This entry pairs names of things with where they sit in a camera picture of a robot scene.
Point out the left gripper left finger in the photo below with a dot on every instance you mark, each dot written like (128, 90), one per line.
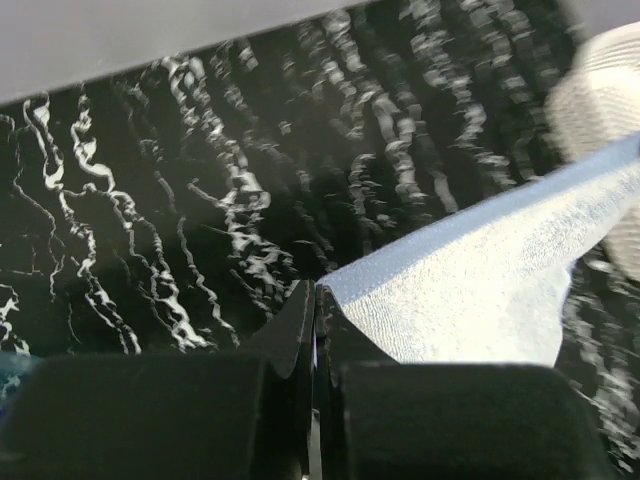
(286, 344)

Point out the white plastic basket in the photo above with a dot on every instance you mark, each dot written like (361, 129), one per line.
(594, 114)

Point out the blue-edged white towel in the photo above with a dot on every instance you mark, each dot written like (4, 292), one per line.
(488, 284)

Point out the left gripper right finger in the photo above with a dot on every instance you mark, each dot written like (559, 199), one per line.
(354, 392)

